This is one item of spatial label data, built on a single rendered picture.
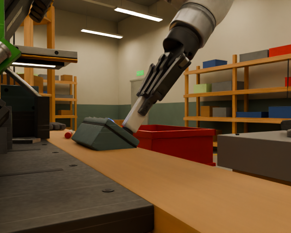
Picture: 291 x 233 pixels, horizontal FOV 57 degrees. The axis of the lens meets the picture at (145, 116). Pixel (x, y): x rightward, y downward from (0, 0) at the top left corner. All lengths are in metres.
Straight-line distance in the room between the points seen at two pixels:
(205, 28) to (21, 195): 0.48
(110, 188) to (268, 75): 6.24
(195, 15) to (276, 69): 5.79
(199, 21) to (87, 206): 0.47
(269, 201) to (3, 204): 0.20
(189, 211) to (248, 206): 0.05
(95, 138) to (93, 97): 10.12
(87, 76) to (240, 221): 10.42
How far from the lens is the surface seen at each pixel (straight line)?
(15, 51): 0.60
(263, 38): 6.63
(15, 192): 0.26
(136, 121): 0.53
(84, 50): 10.69
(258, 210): 0.21
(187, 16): 0.60
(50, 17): 3.76
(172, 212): 0.20
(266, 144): 0.54
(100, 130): 0.49
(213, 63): 6.58
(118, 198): 0.23
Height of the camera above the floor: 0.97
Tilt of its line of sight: 1 degrees down
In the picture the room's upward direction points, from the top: straight up
